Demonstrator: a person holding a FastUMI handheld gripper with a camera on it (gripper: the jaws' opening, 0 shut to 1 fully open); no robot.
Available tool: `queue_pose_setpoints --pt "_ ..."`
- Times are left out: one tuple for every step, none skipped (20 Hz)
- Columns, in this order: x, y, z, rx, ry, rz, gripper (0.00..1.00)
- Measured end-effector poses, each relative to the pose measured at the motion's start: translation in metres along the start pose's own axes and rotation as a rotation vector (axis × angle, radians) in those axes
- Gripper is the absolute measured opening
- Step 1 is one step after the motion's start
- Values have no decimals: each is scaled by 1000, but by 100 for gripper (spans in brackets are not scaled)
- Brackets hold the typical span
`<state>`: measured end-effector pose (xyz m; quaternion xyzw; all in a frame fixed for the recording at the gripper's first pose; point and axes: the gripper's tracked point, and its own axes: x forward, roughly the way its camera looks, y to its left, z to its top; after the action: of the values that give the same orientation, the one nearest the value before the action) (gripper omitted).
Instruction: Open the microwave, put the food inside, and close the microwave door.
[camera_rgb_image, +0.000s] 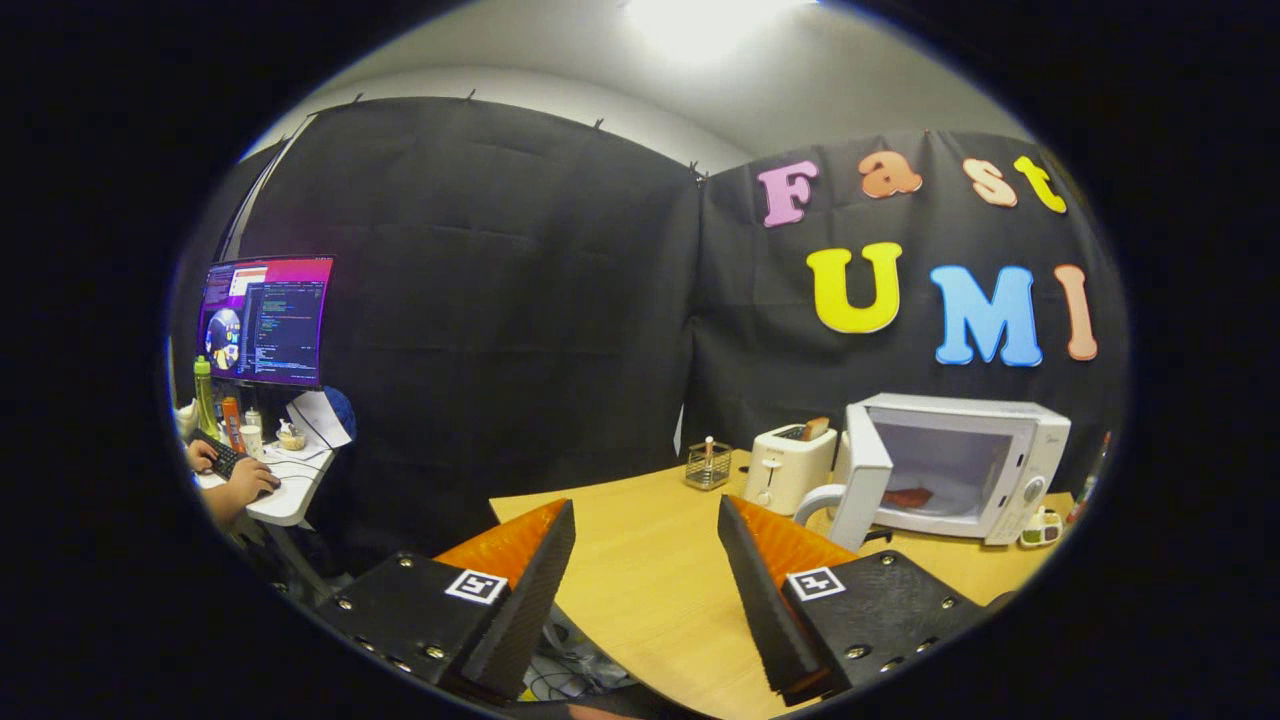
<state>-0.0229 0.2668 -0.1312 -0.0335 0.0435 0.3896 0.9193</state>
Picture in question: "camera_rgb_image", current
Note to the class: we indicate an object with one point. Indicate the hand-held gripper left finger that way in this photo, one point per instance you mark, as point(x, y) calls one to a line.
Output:
point(525, 600)

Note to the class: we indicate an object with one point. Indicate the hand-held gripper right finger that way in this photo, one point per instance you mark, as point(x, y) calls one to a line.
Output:
point(765, 600)

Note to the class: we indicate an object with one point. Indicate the brown meat piece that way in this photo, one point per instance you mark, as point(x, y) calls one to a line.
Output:
point(908, 497)

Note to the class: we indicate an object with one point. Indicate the white toaster oven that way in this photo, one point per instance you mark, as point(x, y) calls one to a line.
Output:
point(1035, 450)

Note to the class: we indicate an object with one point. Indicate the white bread toaster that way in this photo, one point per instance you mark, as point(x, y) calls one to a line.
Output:
point(785, 470)

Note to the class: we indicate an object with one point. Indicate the toast slice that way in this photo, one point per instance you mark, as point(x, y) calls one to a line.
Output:
point(815, 429)

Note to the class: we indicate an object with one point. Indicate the white desk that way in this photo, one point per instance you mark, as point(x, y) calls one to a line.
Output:
point(290, 495)

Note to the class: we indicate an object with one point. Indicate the white paper sheet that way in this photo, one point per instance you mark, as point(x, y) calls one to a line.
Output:
point(318, 418)

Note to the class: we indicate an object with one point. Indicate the white divided bean dish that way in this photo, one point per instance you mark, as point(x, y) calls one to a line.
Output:
point(1040, 528)

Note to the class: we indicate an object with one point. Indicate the black backdrop cloth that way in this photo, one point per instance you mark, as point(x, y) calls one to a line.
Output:
point(500, 300)

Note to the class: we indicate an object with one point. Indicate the small white cup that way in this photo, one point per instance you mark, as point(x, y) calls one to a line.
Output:
point(251, 441)

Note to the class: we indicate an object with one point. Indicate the black keyboard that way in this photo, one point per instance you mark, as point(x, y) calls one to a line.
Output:
point(228, 458)

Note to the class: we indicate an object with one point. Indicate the clear plastic water bottle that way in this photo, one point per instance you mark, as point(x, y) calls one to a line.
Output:
point(1088, 490)

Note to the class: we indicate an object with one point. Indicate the orange bottle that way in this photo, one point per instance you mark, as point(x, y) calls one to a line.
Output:
point(232, 425)

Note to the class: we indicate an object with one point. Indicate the green bottle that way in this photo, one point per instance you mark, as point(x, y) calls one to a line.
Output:
point(205, 400)

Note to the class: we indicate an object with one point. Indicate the computer monitor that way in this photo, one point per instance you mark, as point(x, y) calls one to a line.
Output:
point(270, 320)

